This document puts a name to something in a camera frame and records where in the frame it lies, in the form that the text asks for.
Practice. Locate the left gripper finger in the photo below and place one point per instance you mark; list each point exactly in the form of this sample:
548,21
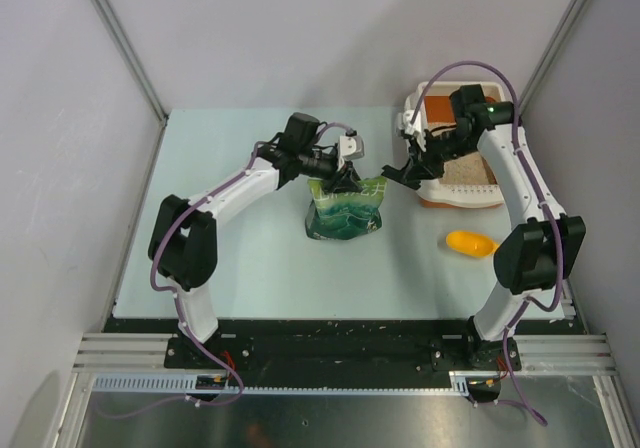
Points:
352,181
339,181

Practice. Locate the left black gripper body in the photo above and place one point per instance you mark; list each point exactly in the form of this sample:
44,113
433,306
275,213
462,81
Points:
319,165

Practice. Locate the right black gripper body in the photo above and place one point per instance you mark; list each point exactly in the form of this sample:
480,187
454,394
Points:
438,151

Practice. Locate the green litter bag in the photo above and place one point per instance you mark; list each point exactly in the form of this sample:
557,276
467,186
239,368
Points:
345,216

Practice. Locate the orange plastic scoop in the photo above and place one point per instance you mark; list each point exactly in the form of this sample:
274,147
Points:
471,244

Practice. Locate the black bag clip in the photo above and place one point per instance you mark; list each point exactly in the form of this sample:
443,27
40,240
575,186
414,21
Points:
400,176

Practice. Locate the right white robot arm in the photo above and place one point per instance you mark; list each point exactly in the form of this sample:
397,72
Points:
533,261

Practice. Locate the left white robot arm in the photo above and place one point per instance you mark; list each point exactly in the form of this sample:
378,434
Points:
183,248

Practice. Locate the white orange litter box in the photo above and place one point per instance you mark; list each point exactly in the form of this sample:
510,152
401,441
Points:
468,182

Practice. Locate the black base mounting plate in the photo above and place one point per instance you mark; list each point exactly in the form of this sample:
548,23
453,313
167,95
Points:
444,345

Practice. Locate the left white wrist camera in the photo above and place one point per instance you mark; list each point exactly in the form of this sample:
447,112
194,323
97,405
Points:
350,147

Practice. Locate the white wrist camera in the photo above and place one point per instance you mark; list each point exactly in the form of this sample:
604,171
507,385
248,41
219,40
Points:
409,126
350,147

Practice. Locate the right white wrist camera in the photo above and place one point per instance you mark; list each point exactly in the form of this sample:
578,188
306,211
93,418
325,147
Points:
409,126

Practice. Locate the right aluminium frame post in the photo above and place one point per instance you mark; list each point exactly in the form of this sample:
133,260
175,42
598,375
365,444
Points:
569,21

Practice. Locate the aluminium frame post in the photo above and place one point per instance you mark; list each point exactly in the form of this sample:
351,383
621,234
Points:
569,21
117,32

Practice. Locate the aluminium extrusion rail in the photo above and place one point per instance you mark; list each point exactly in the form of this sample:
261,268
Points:
553,355

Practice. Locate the left aluminium frame post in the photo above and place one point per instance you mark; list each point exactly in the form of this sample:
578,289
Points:
117,32

